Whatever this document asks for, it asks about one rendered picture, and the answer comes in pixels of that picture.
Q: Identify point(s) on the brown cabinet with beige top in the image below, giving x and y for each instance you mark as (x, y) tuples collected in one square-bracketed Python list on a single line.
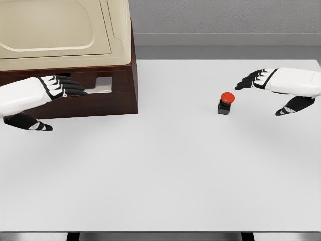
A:
[(75, 45)]

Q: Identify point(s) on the red button switch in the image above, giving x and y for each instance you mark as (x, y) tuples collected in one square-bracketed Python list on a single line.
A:
[(225, 101)]

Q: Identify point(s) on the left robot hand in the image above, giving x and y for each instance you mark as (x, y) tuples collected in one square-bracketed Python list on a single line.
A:
[(27, 91)]

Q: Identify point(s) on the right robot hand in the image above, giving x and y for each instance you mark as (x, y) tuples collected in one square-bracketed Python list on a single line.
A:
[(291, 81)]

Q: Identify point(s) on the brown cabinet drawer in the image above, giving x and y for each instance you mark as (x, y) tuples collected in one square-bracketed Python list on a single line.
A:
[(105, 84)]

